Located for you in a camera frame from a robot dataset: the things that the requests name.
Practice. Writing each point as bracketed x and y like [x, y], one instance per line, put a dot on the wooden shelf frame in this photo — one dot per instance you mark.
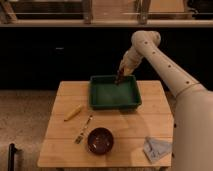
[107, 13]

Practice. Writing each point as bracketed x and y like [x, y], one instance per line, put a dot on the black chair back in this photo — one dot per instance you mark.
[11, 154]

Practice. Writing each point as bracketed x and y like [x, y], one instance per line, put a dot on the wooden table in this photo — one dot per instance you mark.
[152, 118]

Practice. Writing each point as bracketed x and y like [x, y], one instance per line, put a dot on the dark purple bowl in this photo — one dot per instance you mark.
[100, 141]

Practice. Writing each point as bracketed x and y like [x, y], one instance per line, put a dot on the green rectangular tray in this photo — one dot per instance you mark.
[105, 94]

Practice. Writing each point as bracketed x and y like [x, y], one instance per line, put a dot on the grey folded cloth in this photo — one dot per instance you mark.
[156, 149]

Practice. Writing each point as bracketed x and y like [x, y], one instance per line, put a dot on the dark purple grapes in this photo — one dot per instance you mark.
[119, 77]

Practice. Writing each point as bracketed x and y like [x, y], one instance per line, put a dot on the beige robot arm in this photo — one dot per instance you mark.
[192, 146]

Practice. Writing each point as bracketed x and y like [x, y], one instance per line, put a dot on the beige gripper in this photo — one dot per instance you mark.
[131, 60]

